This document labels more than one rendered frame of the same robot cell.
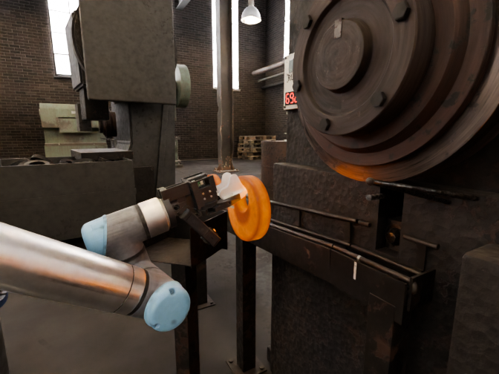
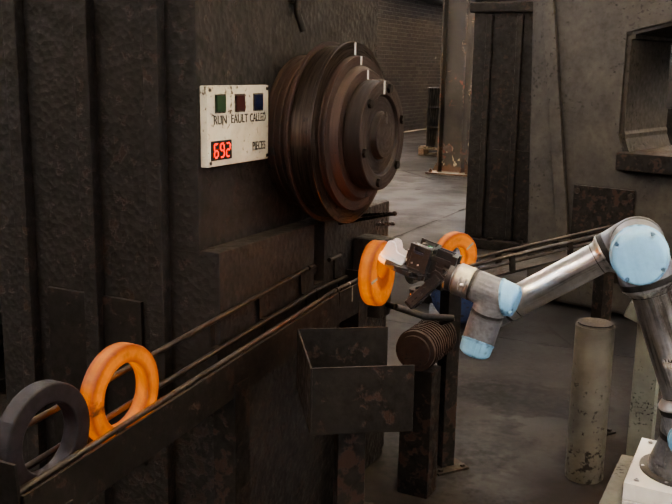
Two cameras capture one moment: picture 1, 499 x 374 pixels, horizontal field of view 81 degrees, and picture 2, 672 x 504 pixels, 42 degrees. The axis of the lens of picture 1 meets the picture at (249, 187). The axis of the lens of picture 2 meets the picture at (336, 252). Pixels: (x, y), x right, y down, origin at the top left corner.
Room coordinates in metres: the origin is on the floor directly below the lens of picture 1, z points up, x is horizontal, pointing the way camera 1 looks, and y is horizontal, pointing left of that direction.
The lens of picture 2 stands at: (1.93, 1.67, 1.28)
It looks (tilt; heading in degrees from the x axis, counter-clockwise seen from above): 12 degrees down; 236
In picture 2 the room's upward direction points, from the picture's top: 1 degrees clockwise
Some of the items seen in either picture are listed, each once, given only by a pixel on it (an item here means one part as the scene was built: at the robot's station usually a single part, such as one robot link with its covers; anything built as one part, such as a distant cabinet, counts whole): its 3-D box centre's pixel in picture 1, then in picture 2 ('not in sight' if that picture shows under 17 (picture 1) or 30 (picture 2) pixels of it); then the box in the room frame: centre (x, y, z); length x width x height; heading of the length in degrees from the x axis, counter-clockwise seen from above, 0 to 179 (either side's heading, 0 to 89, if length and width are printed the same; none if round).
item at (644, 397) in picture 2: not in sight; (645, 391); (-0.33, 0.04, 0.31); 0.24 x 0.16 x 0.62; 29
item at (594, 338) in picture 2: not in sight; (589, 400); (-0.22, -0.08, 0.26); 0.12 x 0.12 x 0.52
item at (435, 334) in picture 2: not in sight; (424, 405); (0.27, -0.31, 0.27); 0.22 x 0.13 x 0.53; 29
